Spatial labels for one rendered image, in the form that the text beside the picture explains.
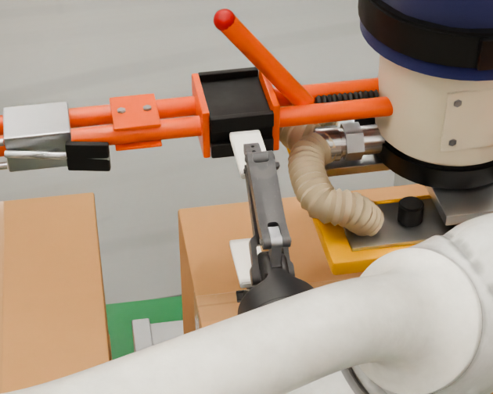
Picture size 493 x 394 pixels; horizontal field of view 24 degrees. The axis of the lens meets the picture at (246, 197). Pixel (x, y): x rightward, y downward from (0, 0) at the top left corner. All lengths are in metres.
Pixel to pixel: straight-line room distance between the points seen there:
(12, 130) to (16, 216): 1.04
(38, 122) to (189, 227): 0.39
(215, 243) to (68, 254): 0.67
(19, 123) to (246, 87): 0.25
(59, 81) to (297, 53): 0.79
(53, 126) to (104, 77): 2.47
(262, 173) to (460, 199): 0.33
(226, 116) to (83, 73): 2.53
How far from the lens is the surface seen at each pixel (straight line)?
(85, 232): 2.20
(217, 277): 1.47
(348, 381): 0.84
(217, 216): 1.57
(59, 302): 2.06
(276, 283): 0.99
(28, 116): 1.24
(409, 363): 0.77
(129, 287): 2.88
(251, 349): 0.67
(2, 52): 3.88
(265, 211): 1.00
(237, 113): 1.22
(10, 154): 1.21
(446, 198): 1.28
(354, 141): 1.30
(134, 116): 1.23
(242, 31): 1.20
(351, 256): 1.23
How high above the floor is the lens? 1.93
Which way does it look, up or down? 38 degrees down
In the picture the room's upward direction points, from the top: straight up
